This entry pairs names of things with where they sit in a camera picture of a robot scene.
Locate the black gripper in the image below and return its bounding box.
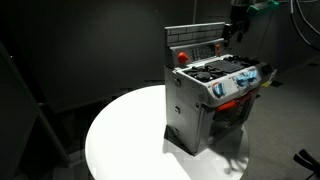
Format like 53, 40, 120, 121
222, 0, 251, 47

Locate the black burner grate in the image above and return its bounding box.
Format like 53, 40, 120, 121
223, 54, 261, 68
184, 64, 221, 83

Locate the black stove griddle plate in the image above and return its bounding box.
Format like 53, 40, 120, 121
208, 59, 246, 75

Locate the black stove keypad panel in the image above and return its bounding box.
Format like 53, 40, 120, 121
189, 45, 216, 62

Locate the blue stove knob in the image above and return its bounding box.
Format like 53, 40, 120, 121
246, 68, 259, 83
212, 82, 227, 100
235, 73, 248, 87

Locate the red toy tomato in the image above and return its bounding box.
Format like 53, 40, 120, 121
177, 51, 191, 65

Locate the yellow tag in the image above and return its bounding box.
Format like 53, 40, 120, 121
261, 79, 275, 89

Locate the toy oven door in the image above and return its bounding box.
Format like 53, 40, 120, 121
207, 87, 262, 143

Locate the silver toy stove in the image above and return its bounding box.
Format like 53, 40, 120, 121
163, 21, 278, 157

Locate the black stand leg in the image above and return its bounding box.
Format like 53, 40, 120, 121
292, 148, 320, 180

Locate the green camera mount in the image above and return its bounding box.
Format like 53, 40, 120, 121
246, 0, 281, 15

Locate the grey hanging cable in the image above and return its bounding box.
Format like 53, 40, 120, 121
289, 0, 320, 52
295, 0, 320, 36

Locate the orange oven door handle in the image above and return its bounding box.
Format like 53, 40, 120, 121
215, 89, 260, 113

